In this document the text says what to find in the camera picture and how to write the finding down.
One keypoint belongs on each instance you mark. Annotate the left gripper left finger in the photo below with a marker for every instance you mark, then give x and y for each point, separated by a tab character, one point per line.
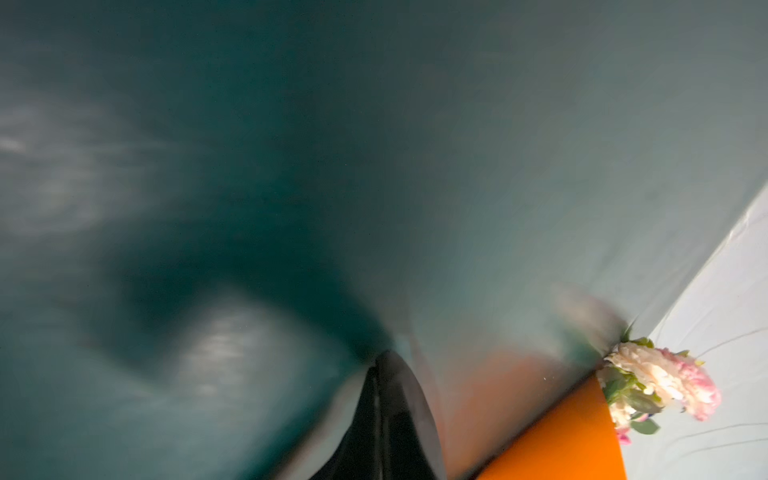
357	456

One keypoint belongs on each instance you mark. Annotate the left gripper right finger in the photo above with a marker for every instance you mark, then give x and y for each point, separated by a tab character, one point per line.
410	444

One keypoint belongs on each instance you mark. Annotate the green table mat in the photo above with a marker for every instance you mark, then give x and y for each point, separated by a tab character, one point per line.
215	214

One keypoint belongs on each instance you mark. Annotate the light pink fake rose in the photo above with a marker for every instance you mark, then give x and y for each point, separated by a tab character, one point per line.
676	377

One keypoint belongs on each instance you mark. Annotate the orange wrapping paper sheet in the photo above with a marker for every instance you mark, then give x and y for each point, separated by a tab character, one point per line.
576	440

